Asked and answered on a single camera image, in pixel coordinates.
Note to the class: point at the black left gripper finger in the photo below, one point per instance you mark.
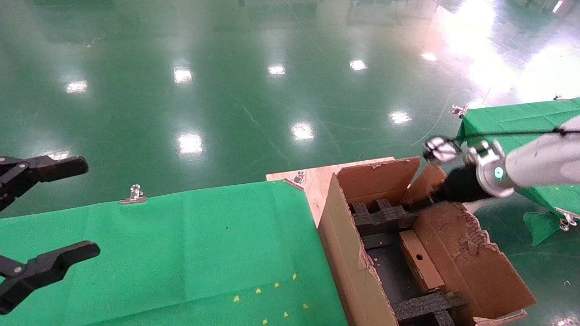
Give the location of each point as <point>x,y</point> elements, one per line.
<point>50,168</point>
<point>54,265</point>

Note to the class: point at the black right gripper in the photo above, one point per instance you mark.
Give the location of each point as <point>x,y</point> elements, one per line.
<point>462,185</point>

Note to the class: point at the brown cardboard box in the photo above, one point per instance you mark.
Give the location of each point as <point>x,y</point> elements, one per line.
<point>421,262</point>

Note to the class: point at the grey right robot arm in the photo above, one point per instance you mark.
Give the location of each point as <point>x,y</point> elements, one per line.
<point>543,158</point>

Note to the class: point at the large open brown carton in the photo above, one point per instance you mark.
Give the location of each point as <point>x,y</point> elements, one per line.
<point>344,244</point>

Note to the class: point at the plain green table cloth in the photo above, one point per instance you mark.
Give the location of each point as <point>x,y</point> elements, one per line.
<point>512,120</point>

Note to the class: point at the black foam insert block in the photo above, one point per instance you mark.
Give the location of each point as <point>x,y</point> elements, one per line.
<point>380,219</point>
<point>421,305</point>

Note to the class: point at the black foam base sheet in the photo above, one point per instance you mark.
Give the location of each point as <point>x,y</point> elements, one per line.
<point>387,271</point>

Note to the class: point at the green cloth with yellow marks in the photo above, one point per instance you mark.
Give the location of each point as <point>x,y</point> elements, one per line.
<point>181,253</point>

